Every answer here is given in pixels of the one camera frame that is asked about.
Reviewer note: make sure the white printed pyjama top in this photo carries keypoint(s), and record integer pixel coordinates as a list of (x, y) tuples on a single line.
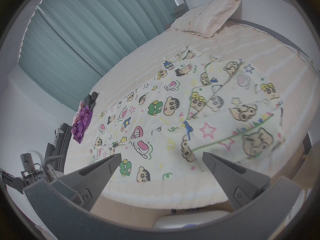
[(187, 104)]

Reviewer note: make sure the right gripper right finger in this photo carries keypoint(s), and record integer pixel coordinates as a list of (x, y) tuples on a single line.
[(237, 184)]

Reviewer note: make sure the pink garment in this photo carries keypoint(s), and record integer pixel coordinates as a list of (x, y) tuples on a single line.
[(76, 115)]

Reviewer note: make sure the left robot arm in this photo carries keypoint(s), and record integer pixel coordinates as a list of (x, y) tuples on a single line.
[(30, 164)]

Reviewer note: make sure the blue-green curtain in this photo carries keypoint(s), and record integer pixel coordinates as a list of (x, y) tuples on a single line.
[(57, 66), (107, 21)]

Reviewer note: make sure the black chest of drawers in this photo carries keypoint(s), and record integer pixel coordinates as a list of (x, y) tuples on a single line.
[(61, 144)]

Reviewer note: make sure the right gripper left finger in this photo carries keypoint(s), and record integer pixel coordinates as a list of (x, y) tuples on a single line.
[(85, 181)]

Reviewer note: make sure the grey bedside table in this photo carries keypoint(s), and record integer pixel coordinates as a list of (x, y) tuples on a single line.
[(180, 10)]

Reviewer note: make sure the cream striped pillow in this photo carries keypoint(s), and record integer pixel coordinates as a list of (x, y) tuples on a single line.
[(210, 16)]

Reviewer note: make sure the bed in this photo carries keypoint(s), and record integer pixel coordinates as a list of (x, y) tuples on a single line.
[(155, 46)]

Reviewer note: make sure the purple garment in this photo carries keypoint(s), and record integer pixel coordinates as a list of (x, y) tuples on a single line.
[(81, 126)]

